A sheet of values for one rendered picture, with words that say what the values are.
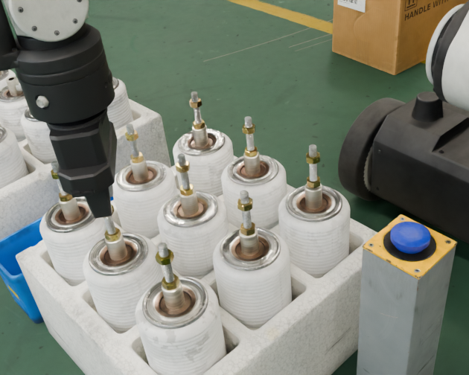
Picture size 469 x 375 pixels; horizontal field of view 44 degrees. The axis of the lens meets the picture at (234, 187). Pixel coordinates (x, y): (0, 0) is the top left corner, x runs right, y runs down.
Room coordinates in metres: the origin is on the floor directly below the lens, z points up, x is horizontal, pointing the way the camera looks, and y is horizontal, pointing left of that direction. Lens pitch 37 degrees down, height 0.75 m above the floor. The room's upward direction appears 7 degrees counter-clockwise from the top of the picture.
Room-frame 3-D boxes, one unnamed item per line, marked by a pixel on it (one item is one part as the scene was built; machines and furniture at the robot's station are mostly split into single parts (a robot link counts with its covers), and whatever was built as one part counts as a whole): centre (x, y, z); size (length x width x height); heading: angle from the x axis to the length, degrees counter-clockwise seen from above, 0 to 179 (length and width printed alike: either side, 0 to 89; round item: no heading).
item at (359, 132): (0.92, -0.29, 0.10); 0.20 x 0.05 x 0.20; 126
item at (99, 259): (0.55, 0.16, 0.25); 0.08 x 0.08 x 0.01
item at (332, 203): (0.60, -0.10, 0.25); 0.08 x 0.08 x 0.01
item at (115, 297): (0.55, 0.16, 0.16); 0.10 x 0.10 x 0.18
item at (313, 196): (0.60, -0.10, 0.26); 0.02 x 0.02 x 0.03
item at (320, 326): (0.62, 0.06, 0.09); 0.39 x 0.39 x 0.18; 38
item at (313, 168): (0.60, -0.10, 0.31); 0.01 x 0.01 x 0.08
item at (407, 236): (0.44, -0.18, 0.32); 0.04 x 0.04 x 0.02
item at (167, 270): (0.46, 0.08, 0.30); 0.01 x 0.01 x 0.08
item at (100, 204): (0.53, 0.15, 0.36); 0.03 x 0.02 x 0.06; 93
